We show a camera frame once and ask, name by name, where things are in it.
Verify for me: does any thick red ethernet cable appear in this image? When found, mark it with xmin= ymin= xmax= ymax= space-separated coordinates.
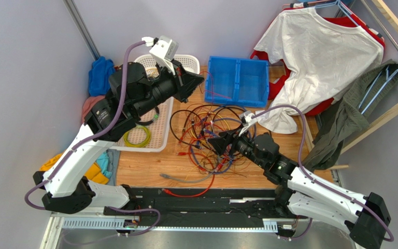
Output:
xmin=161 ymin=120 xmax=230 ymax=198

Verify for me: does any red garment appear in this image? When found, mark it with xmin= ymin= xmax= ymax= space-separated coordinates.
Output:
xmin=250 ymin=3 xmax=386 ymax=117

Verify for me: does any olive green garment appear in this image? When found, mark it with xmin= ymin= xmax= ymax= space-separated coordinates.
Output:
xmin=302 ymin=60 xmax=398 ymax=171

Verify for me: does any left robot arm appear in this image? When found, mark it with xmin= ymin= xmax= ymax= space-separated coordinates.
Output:
xmin=33 ymin=60 xmax=204 ymax=214

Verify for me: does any wooden clothes rack frame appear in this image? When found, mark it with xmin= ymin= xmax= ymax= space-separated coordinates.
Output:
xmin=281 ymin=0 xmax=398 ymax=170

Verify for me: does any white rectangular basket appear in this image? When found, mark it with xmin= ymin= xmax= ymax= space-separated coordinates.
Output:
xmin=111 ymin=98 xmax=174 ymax=153

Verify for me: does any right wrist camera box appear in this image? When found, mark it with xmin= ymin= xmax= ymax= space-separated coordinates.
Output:
xmin=238 ymin=110 xmax=257 ymax=136

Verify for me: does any grey ethernet cable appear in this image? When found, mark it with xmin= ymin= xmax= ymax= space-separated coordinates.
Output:
xmin=160 ymin=165 xmax=217 ymax=184

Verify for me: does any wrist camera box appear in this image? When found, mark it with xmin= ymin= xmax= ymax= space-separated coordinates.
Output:
xmin=238 ymin=110 xmax=257 ymax=136
xmin=149 ymin=36 xmax=179 ymax=75

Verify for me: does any thin dark red wire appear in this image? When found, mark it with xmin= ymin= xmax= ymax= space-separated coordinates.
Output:
xmin=198 ymin=71 xmax=234 ymax=115

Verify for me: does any thin brown wire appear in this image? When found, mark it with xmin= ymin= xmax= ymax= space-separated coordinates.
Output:
xmin=198 ymin=138 xmax=248 ymax=179

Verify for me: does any yellow cloth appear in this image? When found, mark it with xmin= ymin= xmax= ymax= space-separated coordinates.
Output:
xmin=39 ymin=153 xmax=109 ymax=184

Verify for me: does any yellow green coiled cable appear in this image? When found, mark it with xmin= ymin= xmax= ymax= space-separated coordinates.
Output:
xmin=123 ymin=124 xmax=152 ymax=148

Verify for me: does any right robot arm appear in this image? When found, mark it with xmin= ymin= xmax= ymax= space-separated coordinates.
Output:
xmin=207 ymin=129 xmax=394 ymax=248

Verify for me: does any grey cloth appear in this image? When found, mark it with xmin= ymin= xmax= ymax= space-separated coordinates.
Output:
xmin=107 ymin=149 xmax=121 ymax=186

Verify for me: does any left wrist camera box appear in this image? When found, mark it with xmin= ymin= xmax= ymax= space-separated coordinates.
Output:
xmin=149 ymin=36 xmax=179 ymax=75

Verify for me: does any thick blue ethernet cable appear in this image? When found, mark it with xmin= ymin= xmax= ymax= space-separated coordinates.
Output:
xmin=189 ymin=110 xmax=255 ymax=174

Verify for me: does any blue cloth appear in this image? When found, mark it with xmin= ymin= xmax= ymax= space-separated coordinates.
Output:
xmin=88 ymin=56 xmax=116 ymax=96

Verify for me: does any thin blue wire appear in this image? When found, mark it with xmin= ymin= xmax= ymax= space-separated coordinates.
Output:
xmin=201 ymin=117 xmax=236 ymax=167

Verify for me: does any cyan cloth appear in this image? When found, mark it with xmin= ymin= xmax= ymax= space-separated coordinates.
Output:
xmin=96 ymin=151 xmax=112 ymax=179

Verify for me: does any white oval basket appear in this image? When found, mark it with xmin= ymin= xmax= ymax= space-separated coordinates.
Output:
xmin=134 ymin=54 xmax=201 ymax=78

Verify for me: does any blue divided bin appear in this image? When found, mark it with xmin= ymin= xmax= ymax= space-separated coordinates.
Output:
xmin=204 ymin=56 xmax=269 ymax=108

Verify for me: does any white t-shirt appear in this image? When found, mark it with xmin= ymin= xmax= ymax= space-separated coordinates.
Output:
xmin=254 ymin=7 xmax=385 ymax=135

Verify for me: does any pink cloth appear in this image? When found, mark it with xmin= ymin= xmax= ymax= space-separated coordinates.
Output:
xmin=81 ymin=95 xmax=105 ymax=123

